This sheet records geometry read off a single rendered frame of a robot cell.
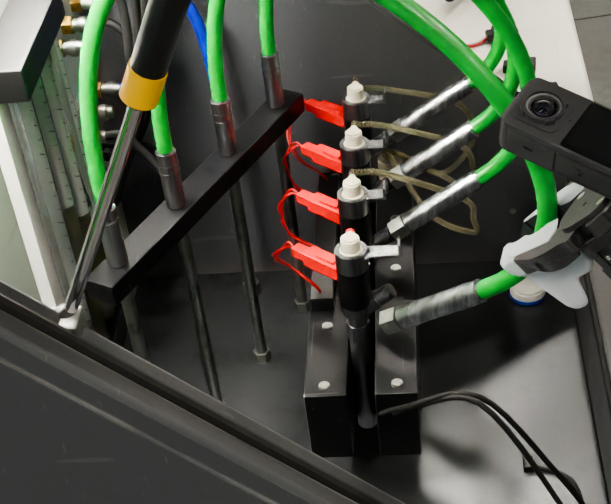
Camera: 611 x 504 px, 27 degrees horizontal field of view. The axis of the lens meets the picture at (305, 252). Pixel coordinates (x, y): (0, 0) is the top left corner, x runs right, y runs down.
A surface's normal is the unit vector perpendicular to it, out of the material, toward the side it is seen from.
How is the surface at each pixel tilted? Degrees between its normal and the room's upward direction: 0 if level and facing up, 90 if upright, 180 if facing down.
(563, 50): 0
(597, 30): 0
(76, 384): 90
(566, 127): 16
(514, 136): 101
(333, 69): 90
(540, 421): 0
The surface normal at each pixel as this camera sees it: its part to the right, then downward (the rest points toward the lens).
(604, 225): -0.08, 0.26
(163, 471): -0.05, 0.62
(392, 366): -0.10, -0.78
